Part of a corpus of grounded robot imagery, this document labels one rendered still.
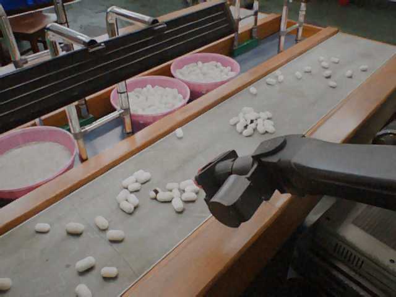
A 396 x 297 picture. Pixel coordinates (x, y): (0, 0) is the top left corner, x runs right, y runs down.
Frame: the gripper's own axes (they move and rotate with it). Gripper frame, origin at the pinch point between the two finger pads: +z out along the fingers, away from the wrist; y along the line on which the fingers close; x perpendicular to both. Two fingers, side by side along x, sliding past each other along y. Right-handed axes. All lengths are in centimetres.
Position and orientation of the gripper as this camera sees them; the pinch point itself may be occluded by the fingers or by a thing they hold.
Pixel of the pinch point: (197, 182)
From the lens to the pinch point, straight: 71.0
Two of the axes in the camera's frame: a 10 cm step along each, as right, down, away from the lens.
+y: -6.8, 4.5, -5.8
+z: -5.6, 1.9, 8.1
